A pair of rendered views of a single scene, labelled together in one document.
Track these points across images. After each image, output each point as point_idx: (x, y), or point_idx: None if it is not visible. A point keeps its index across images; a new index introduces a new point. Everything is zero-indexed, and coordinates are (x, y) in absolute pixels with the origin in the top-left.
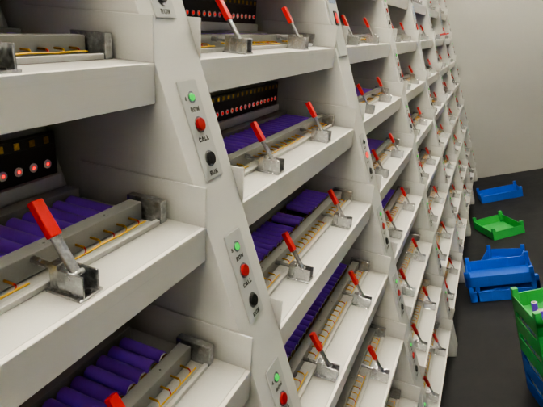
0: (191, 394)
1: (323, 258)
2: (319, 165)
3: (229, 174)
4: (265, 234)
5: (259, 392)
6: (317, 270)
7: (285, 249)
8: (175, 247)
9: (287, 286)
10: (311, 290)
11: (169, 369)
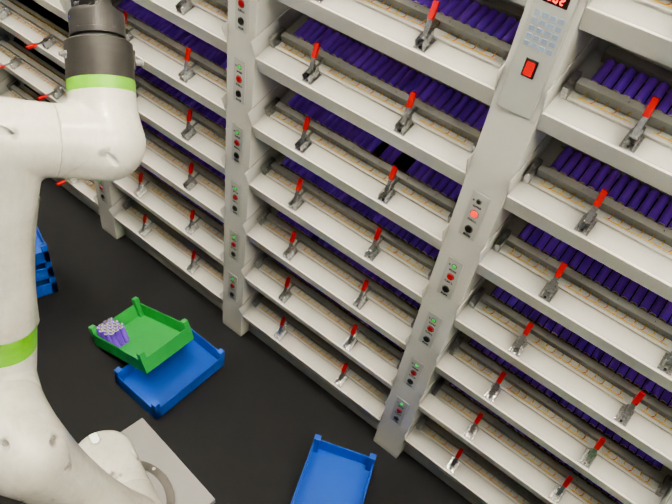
0: (218, 89)
1: (327, 166)
2: (368, 129)
3: (252, 39)
4: (357, 129)
5: (226, 122)
6: (311, 158)
7: (327, 136)
8: (209, 32)
9: (294, 137)
10: (292, 152)
11: (224, 76)
